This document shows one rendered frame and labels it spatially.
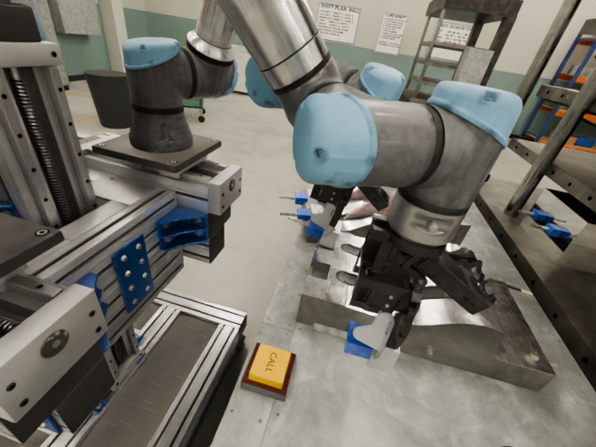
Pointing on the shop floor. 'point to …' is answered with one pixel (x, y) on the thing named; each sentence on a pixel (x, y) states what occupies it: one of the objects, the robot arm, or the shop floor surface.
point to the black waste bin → (110, 98)
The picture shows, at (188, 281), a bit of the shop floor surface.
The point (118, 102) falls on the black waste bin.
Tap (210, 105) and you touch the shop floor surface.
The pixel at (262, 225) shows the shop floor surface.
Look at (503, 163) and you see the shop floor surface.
